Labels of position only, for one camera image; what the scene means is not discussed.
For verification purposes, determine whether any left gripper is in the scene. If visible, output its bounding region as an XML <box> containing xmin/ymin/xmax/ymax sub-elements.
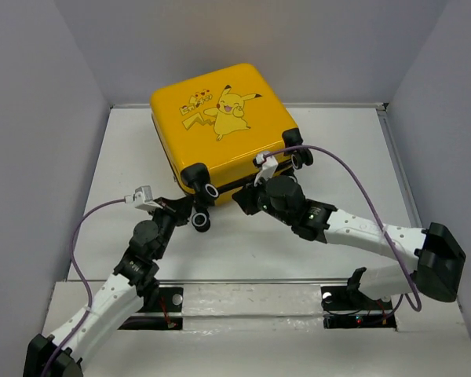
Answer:
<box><xmin>146</xmin><ymin>194</ymin><xmax>193</xmax><ymax>259</ymax></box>

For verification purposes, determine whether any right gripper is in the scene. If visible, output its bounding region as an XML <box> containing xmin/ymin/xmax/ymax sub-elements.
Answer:
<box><xmin>232</xmin><ymin>170</ymin><xmax>294</xmax><ymax>226</ymax></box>

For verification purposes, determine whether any yellow hard-shell suitcase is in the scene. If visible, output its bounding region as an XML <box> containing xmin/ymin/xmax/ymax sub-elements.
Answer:
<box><xmin>150</xmin><ymin>63</ymin><xmax>313</xmax><ymax>232</ymax></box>

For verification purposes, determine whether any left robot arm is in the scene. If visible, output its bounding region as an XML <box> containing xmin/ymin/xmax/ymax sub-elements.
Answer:
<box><xmin>23</xmin><ymin>196</ymin><xmax>194</xmax><ymax>376</ymax></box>

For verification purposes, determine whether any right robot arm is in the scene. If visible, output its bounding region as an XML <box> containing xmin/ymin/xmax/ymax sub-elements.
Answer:
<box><xmin>232</xmin><ymin>176</ymin><xmax>466</xmax><ymax>308</ymax></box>

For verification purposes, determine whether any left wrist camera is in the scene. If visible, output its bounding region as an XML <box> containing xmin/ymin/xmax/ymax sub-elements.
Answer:
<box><xmin>132</xmin><ymin>185</ymin><xmax>161</xmax><ymax>212</ymax></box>

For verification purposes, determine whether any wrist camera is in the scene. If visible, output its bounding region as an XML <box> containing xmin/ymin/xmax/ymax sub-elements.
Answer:
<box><xmin>132</xmin><ymin>185</ymin><xmax>161</xmax><ymax>212</ymax></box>
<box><xmin>254</xmin><ymin>152</ymin><xmax>279</xmax><ymax>187</ymax></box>

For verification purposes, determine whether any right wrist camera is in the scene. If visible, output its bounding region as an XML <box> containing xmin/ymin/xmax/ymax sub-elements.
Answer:
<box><xmin>254</xmin><ymin>152</ymin><xmax>279</xmax><ymax>187</ymax></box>

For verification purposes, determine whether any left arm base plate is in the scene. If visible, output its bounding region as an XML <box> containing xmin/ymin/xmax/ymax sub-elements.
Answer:
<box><xmin>119</xmin><ymin>286</ymin><xmax>184</xmax><ymax>331</ymax></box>

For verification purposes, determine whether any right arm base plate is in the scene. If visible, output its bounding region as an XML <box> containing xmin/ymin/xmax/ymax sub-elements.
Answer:
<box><xmin>321</xmin><ymin>286</ymin><xmax>397</xmax><ymax>330</ymax></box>

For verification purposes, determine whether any aluminium table rail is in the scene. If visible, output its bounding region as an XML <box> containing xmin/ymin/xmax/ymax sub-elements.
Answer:
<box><xmin>376</xmin><ymin>103</ymin><xmax>422</xmax><ymax>227</ymax></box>

